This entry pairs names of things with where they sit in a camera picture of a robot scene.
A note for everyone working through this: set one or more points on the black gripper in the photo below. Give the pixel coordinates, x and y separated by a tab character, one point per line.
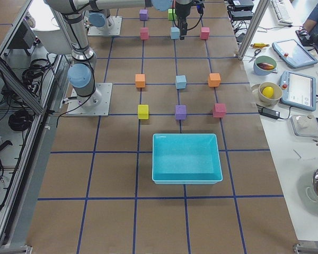
182	11

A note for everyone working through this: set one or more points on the light blue block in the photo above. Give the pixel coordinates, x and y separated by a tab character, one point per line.
174	33
180	82

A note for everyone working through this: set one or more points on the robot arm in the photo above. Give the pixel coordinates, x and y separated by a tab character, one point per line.
81	74

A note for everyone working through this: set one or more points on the green block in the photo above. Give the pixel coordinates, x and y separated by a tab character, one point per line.
171	15

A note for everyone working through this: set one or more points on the pink block far right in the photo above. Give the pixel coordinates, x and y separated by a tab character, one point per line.
204	33

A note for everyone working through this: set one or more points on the pink block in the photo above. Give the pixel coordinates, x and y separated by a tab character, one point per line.
144	33
219	110
204	33

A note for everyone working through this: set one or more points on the pink block far left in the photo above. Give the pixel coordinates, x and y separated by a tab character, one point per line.
144	33

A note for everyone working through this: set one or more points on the purple block far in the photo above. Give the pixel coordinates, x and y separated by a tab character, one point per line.
143	14

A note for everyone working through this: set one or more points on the purple block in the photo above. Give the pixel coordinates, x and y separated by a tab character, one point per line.
143	14
180	112

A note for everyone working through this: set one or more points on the black electronics box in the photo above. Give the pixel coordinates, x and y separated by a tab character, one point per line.
240	10

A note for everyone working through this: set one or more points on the orange block right side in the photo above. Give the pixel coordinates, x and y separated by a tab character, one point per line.
214	79

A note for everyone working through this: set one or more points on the orange block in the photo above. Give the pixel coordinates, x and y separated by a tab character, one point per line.
140	80
214	79

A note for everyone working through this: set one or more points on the orange block left side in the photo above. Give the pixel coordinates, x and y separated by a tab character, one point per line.
140	80

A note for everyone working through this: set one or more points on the purple block near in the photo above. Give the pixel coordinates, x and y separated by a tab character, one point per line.
180	112

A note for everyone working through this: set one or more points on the blue bowl with fruit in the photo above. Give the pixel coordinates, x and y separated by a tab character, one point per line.
264	65

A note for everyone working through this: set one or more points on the yellow block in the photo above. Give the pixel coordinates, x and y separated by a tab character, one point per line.
143	112

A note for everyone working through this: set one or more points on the pink block near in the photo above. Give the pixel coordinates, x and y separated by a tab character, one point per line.
219	110

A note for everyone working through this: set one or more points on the white keyboard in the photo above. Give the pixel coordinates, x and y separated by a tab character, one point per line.
280	12

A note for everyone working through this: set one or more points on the yellow lemon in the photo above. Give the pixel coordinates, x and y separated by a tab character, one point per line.
268	92

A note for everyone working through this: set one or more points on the beige bowl with lemon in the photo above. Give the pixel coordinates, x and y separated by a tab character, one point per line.
269	101

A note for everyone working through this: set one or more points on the upper teach pendant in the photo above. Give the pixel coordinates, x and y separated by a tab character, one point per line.
293	53

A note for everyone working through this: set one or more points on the teach pendant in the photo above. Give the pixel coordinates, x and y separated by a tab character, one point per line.
293	53
298	90

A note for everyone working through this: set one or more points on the black power adapter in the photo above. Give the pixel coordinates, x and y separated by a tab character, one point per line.
269	113

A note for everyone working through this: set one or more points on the teal plastic tray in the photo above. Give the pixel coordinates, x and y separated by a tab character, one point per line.
191	158

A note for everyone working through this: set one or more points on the lower teach pendant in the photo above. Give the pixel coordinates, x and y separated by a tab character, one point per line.
298	90

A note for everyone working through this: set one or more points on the kitchen scale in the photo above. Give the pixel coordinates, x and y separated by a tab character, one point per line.
305	125

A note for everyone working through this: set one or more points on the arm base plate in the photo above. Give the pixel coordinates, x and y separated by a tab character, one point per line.
100	26
97	105

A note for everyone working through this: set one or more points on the black handled scissors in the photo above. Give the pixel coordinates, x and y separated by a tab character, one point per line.
256	52

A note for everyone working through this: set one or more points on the aluminium frame post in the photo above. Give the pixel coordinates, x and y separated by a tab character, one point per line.
257	17

